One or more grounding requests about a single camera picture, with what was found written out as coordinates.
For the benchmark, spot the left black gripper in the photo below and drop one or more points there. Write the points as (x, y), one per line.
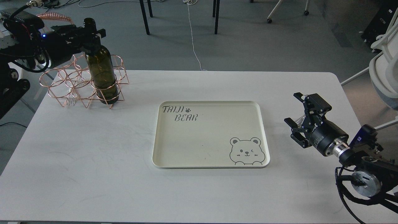
(64, 41)

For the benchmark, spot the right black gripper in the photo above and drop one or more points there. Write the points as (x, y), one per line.
(317, 131)

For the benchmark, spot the dark green wine bottle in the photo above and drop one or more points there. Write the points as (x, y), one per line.
(101, 70)

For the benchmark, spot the silver metal jigger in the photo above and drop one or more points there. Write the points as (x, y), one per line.
(300, 120)

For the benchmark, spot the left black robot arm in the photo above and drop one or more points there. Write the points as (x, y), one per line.
(35, 52)

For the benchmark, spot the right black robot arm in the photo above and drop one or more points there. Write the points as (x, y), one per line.
(362, 178)

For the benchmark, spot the black table leg left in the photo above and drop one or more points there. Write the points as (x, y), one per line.
(144, 15)

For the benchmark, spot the black table leg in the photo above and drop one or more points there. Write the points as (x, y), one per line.
(215, 14)
(144, 15)

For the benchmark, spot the white office chair right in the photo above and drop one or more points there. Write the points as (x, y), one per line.
(383, 67)

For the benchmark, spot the white chair base with casters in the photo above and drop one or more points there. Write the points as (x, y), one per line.
(280, 10)

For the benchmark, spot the cream bear serving tray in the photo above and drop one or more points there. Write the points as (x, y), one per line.
(210, 134)

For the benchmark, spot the black box on floor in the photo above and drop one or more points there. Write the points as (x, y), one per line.
(380, 22)

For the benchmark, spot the black table leg right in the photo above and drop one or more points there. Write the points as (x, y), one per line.
(215, 14)

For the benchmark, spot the copper wire bottle rack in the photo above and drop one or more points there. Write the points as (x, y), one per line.
(71, 82)

